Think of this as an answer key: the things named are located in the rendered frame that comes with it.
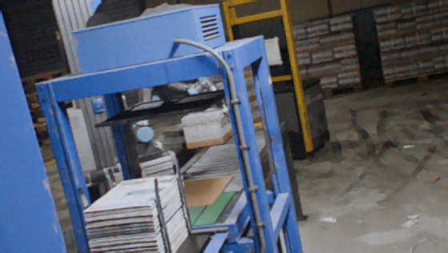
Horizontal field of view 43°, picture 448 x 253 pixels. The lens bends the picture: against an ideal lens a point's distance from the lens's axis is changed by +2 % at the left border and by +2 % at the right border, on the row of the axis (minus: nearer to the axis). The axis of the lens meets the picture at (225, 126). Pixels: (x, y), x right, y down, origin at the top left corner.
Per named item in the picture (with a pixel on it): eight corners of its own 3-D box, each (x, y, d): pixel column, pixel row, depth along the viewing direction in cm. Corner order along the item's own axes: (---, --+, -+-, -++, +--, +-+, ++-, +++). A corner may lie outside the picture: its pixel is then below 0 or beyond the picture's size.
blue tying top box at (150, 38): (122, 62, 307) (113, 26, 303) (226, 43, 291) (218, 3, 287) (81, 74, 264) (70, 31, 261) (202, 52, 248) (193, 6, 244)
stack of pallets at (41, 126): (55, 133, 1213) (38, 73, 1189) (96, 126, 1194) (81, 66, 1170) (22, 150, 1085) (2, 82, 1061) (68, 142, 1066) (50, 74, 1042)
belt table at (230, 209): (159, 202, 335) (155, 186, 333) (265, 190, 317) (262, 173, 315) (106, 255, 269) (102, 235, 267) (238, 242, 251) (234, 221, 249)
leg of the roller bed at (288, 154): (297, 217, 459) (282, 137, 447) (304, 217, 458) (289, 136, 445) (296, 220, 454) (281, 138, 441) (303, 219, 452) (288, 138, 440)
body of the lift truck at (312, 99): (261, 158, 669) (248, 92, 654) (281, 144, 713) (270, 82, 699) (314, 155, 630) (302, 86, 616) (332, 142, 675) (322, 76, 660)
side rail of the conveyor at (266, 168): (282, 137, 447) (279, 122, 445) (289, 136, 445) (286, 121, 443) (249, 194, 320) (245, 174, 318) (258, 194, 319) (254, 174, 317)
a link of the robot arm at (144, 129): (150, 140, 420) (151, 66, 413) (154, 143, 405) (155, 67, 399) (134, 140, 416) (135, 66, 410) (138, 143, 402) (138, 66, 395)
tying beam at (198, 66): (106, 82, 324) (102, 65, 323) (266, 54, 298) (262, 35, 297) (41, 105, 260) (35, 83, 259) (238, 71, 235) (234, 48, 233)
